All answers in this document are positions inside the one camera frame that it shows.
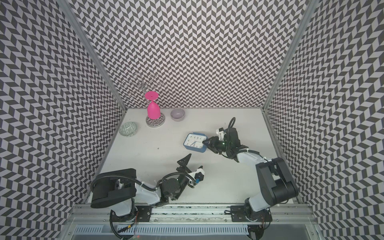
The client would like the grey small bowl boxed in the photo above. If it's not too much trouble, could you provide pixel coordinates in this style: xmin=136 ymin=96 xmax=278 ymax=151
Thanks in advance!
xmin=170 ymin=109 xmax=186 ymax=122

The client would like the blue alarm clock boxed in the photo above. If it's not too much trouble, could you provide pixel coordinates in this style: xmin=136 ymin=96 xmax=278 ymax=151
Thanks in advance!
xmin=183 ymin=133 xmax=208 ymax=153

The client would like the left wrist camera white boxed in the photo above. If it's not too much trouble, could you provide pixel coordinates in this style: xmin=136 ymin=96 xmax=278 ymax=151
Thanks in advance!
xmin=192 ymin=166 xmax=205 ymax=185

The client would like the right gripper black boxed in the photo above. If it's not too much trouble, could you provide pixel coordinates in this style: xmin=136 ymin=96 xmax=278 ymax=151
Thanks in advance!
xmin=202 ymin=136 xmax=231 ymax=155

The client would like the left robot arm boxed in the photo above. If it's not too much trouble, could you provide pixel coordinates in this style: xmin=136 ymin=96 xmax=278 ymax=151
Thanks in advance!
xmin=91 ymin=154 xmax=205 ymax=217

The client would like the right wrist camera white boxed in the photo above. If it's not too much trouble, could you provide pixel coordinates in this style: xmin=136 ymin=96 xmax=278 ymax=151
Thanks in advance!
xmin=216 ymin=128 xmax=226 ymax=141

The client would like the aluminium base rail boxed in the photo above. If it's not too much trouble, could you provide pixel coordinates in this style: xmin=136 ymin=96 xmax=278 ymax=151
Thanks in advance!
xmin=59 ymin=204 xmax=323 ymax=240

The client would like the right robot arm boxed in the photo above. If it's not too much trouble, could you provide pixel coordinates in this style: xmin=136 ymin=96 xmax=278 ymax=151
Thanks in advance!
xmin=203 ymin=127 xmax=299 ymax=222

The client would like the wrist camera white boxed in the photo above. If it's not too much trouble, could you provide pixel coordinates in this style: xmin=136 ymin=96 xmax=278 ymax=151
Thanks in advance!
xmin=216 ymin=128 xmax=226 ymax=141
xmin=192 ymin=166 xmax=205 ymax=185

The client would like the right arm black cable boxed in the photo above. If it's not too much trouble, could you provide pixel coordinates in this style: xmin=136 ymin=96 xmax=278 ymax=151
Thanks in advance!
xmin=227 ymin=116 xmax=237 ymax=139

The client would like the green patterned dish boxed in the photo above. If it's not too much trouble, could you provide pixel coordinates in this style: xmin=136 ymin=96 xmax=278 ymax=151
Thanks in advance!
xmin=119 ymin=122 xmax=138 ymax=137

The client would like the pink wine glass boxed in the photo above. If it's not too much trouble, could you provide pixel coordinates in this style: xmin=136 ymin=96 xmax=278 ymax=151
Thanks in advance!
xmin=145 ymin=91 xmax=161 ymax=120

